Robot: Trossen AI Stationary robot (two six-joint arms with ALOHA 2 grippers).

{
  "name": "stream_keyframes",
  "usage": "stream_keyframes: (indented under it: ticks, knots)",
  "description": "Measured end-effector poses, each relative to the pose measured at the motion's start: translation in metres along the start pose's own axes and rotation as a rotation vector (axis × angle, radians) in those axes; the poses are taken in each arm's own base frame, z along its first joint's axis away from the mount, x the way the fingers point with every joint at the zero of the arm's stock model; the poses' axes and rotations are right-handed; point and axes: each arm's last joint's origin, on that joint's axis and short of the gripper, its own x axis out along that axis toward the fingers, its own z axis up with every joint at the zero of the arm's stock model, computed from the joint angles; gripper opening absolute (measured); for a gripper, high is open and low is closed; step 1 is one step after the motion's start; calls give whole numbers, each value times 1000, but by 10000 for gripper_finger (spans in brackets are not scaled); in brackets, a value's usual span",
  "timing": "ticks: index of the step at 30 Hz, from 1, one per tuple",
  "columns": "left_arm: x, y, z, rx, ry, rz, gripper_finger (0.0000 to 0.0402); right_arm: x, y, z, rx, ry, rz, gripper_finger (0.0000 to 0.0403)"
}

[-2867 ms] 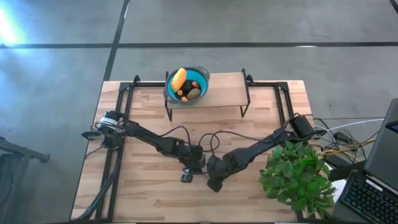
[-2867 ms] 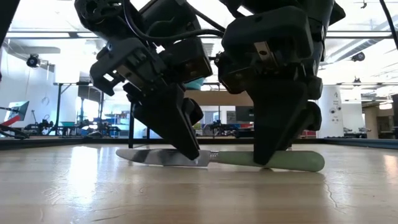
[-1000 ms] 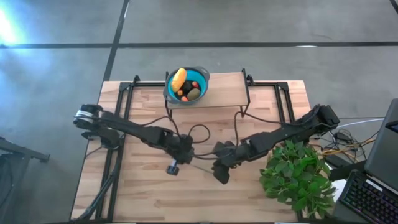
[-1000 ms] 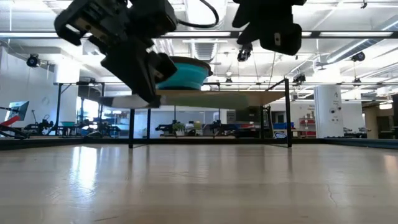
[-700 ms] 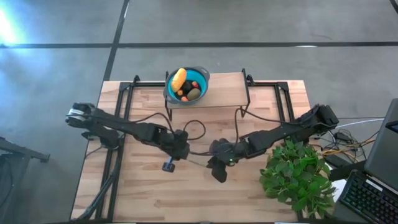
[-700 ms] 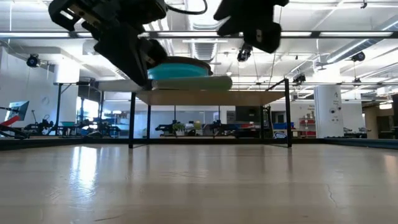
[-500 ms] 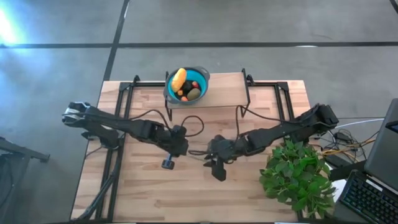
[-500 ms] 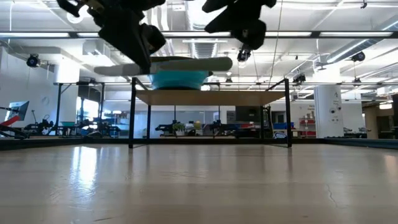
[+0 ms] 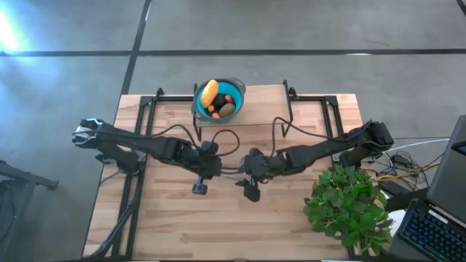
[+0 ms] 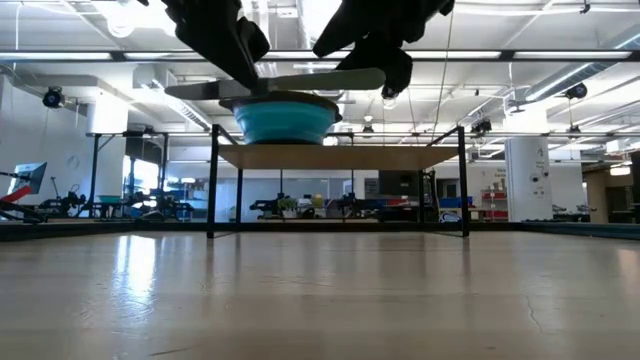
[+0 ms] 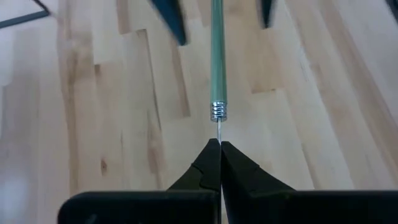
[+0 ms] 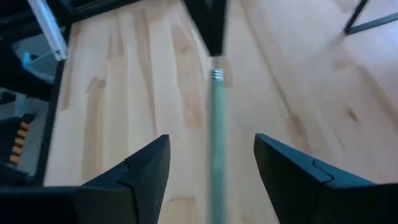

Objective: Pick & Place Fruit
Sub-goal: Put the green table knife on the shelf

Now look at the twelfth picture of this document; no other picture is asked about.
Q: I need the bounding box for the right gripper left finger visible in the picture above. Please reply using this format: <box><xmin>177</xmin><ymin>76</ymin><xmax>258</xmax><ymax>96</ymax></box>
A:
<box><xmin>74</xmin><ymin>134</ymin><xmax>171</xmax><ymax>224</ymax></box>

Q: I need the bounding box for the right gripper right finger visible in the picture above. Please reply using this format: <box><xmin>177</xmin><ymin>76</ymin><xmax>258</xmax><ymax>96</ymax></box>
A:
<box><xmin>254</xmin><ymin>133</ymin><xmax>398</xmax><ymax>224</ymax></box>

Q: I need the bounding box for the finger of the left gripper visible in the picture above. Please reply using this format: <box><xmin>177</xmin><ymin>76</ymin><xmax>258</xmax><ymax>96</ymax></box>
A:
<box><xmin>182</xmin><ymin>0</ymin><xmax>215</xmax><ymax>57</ymax></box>
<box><xmin>207</xmin><ymin>0</ymin><xmax>231</xmax><ymax>57</ymax></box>

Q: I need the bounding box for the green-handled knife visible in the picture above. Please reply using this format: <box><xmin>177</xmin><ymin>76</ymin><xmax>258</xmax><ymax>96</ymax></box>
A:
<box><xmin>208</xmin><ymin>57</ymin><xmax>226</xmax><ymax>224</ymax></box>

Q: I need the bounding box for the black orange striped object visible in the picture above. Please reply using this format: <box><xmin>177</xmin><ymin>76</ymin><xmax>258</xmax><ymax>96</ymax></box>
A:
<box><xmin>7</xmin><ymin>113</ymin><xmax>34</xmax><ymax>166</ymax></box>

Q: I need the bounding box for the white aluminium bar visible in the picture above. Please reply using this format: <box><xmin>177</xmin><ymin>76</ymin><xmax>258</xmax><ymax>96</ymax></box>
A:
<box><xmin>27</xmin><ymin>0</ymin><xmax>68</xmax><ymax>62</ymax></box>

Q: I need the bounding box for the blue plastic piece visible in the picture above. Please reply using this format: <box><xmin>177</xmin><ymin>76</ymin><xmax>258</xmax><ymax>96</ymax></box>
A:
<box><xmin>21</xmin><ymin>51</ymin><xmax>56</xmax><ymax>85</ymax></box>

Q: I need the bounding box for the black metal table frame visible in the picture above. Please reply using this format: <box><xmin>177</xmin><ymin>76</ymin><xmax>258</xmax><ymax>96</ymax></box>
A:
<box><xmin>30</xmin><ymin>24</ymin><xmax>74</xmax><ymax>187</ymax></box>

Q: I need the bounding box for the black shelf support bracket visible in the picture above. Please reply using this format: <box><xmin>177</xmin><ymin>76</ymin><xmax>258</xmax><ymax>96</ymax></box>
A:
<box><xmin>343</xmin><ymin>0</ymin><xmax>398</xmax><ymax>35</ymax></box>

